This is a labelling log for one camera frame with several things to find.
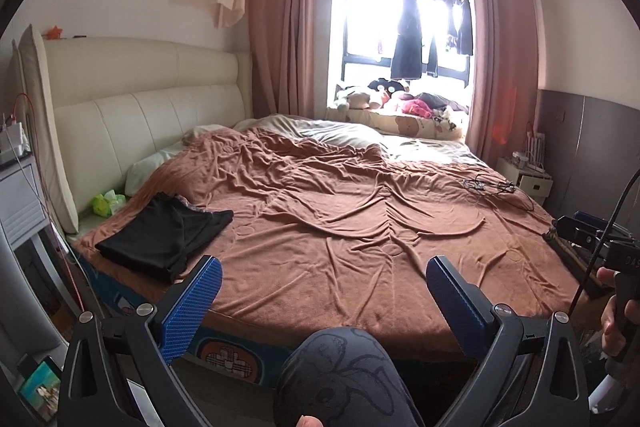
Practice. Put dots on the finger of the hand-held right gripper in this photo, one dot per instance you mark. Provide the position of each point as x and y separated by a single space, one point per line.
575 232

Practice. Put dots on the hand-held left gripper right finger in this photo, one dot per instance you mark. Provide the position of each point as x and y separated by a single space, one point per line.
457 307

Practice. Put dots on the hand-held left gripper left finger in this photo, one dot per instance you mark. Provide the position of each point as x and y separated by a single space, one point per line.
192 307

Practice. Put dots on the black t-shirt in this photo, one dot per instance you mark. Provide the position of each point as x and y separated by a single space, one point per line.
200 227

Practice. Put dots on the person's right hand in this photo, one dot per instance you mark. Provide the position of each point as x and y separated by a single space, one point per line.
611 322

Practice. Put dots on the person's left hand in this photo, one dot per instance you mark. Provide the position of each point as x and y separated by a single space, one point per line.
312 422

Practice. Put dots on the white nightstand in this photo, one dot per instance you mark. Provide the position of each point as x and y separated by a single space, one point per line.
525 184

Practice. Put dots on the folded black garment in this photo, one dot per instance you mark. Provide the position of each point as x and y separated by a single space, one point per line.
140 237

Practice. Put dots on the striped paper bag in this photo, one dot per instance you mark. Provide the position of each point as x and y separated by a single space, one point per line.
536 152

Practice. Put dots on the green tissue pack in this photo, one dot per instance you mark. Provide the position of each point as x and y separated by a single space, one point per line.
107 203

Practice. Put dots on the white pillow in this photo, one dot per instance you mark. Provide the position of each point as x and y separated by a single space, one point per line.
145 169

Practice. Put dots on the brown blanket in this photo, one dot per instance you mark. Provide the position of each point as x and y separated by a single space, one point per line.
325 217

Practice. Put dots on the smartphone with lit screen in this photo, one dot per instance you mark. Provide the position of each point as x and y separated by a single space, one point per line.
41 389

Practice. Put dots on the pink curtain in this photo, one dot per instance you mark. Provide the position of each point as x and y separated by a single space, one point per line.
500 57
285 32

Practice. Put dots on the bear print window cushion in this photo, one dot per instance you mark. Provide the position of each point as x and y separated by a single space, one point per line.
400 124

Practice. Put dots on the dark crumpled cloth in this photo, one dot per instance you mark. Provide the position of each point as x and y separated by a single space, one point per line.
434 99

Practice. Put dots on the pink crumpled cloth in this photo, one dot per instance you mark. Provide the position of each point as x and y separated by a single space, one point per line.
416 108

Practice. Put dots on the white bedside cabinet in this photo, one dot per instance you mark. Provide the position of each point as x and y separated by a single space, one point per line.
20 202

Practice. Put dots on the cream padded headboard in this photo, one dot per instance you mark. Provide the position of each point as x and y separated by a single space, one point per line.
150 107

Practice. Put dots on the cream bed sheet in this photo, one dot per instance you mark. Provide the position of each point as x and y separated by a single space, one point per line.
325 132

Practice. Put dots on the dark hanging garment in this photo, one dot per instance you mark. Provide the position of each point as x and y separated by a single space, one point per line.
431 59
466 27

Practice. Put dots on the beige plush toy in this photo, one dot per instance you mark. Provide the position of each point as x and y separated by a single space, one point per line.
365 101

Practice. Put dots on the black and white plush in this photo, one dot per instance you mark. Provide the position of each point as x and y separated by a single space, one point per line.
385 86

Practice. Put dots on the tan leaning cushion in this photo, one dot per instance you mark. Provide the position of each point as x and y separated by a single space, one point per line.
42 122

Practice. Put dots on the grey plush toy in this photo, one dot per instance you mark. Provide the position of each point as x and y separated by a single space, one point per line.
343 98

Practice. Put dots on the dark hanging coat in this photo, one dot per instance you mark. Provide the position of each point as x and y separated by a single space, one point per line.
406 42

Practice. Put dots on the bright window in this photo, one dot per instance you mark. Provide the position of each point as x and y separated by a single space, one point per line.
365 17

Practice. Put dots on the small orange toy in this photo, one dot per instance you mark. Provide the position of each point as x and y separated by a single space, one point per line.
53 33

